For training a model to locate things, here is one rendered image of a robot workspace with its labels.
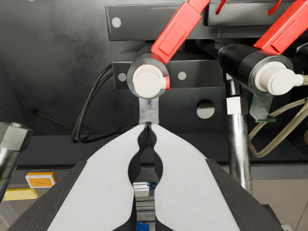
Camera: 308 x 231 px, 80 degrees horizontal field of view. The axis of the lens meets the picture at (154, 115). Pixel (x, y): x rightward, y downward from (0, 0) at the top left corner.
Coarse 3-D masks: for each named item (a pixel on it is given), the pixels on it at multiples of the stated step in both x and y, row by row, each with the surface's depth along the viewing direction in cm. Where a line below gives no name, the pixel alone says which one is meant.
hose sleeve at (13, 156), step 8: (0, 152) 12; (8, 152) 12; (16, 152) 13; (0, 160) 12; (8, 160) 13; (16, 160) 13; (0, 168) 12; (8, 168) 13; (0, 176) 12; (8, 176) 13; (0, 184) 12; (8, 184) 13; (0, 192) 13; (0, 200) 13
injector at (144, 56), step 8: (152, 40) 25; (144, 48) 16; (136, 56) 14; (144, 56) 12; (152, 56) 12; (136, 64) 12; (152, 64) 12; (160, 64) 12; (128, 72) 12; (168, 72) 12; (128, 80) 12
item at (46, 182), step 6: (30, 174) 36; (36, 174) 36; (42, 174) 36; (48, 174) 36; (54, 174) 36; (30, 180) 35; (36, 180) 35; (42, 180) 35; (48, 180) 35; (36, 186) 36; (42, 186) 36; (48, 186) 36
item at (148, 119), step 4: (140, 116) 13; (144, 116) 13; (148, 116) 13; (152, 116) 13; (156, 116) 13; (140, 120) 13; (144, 120) 13; (148, 120) 13; (152, 120) 13; (156, 120) 13
